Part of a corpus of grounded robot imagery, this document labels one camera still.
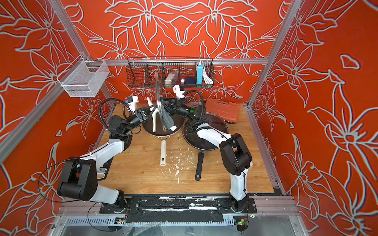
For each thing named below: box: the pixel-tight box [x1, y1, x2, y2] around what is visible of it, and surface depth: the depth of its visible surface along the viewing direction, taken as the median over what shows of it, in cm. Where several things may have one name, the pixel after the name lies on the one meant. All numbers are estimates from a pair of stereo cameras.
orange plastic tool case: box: [205, 97, 240, 124], surface depth 113 cm
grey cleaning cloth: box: [160, 103, 175, 130], surface depth 68 cm
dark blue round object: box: [184, 76, 197, 88], surface depth 99 cm
